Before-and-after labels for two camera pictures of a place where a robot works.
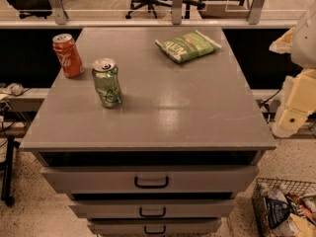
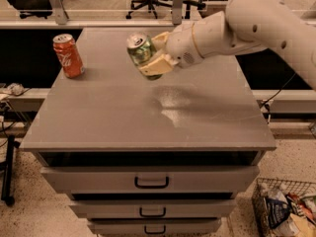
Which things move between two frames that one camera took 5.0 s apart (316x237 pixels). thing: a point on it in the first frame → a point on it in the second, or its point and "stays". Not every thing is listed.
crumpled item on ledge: [14, 88] stays
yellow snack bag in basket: [304, 227] stays
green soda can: [108, 82] → [140, 46]
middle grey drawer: [151, 209] stays
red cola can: [66, 49] stays
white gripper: [305, 43] → [180, 46]
